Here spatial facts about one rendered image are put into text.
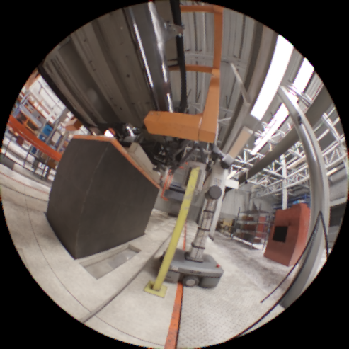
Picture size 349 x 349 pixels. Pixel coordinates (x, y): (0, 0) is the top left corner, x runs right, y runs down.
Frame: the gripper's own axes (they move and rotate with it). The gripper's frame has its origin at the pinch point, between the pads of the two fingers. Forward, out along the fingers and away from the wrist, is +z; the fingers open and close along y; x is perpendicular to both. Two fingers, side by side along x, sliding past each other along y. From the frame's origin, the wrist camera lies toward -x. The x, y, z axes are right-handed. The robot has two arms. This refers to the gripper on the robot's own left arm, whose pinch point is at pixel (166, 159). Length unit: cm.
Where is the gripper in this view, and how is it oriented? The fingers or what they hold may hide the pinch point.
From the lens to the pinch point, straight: 112.8
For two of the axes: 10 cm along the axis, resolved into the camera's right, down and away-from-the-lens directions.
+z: -7.3, 6.5, -2.0
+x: 6.8, 6.9, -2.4
